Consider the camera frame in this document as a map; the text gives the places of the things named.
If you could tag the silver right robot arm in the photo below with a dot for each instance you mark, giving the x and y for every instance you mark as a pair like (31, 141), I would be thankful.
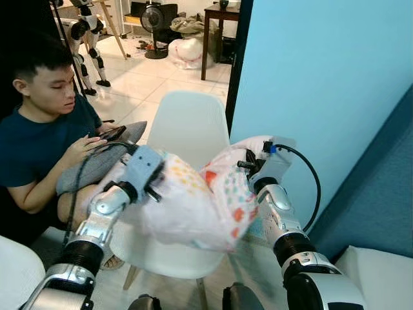
(284, 223)

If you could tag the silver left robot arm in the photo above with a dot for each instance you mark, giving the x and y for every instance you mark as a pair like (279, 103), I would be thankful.
(97, 223)

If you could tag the grey pillow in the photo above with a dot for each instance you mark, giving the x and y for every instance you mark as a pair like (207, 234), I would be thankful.
(97, 165)

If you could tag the white plastic chair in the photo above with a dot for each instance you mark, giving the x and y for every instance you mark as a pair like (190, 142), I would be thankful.
(190, 123)

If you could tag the black smartphone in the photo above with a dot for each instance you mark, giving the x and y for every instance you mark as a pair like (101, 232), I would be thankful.
(113, 133)

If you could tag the black left robot leg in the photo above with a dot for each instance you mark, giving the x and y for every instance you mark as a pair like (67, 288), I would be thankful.
(143, 303)

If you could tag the black robot leg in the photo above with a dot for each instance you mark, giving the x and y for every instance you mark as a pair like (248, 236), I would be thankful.
(143, 303)
(242, 298)

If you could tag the white plastic bag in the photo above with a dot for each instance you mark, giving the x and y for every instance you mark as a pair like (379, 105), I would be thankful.
(186, 53)

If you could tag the dark teal upholstered headboard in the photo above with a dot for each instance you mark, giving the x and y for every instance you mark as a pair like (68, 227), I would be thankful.
(374, 187)

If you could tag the man in dark blue shirt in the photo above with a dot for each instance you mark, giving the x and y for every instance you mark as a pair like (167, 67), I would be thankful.
(32, 142)

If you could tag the black right robot leg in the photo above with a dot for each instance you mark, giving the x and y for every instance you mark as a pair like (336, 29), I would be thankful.
(242, 298)

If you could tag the olive cloth pile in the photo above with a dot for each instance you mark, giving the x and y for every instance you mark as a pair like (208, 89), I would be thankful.
(187, 26)

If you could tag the dark wooden table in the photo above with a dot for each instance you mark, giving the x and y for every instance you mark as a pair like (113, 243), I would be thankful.
(219, 10)

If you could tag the black standing fan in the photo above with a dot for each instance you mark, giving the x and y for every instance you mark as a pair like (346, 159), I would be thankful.
(153, 19)

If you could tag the white cushion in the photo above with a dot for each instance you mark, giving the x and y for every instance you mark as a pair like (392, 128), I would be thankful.
(18, 274)

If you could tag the white and black humanoid robot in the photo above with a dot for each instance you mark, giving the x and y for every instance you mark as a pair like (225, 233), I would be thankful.
(90, 32)

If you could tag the black stand pole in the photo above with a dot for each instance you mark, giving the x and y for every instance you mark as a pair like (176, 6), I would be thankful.
(64, 39)

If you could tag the white bed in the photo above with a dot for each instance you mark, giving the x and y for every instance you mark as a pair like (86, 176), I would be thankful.
(381, 281)

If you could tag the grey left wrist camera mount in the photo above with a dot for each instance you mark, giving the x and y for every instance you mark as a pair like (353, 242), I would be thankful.
(143, 165)

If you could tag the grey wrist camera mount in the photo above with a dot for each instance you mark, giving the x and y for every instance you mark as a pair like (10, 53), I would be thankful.
(143, 165)
(274, 168)

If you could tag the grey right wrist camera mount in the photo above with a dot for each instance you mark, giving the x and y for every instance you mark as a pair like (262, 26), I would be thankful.
(274, 168)

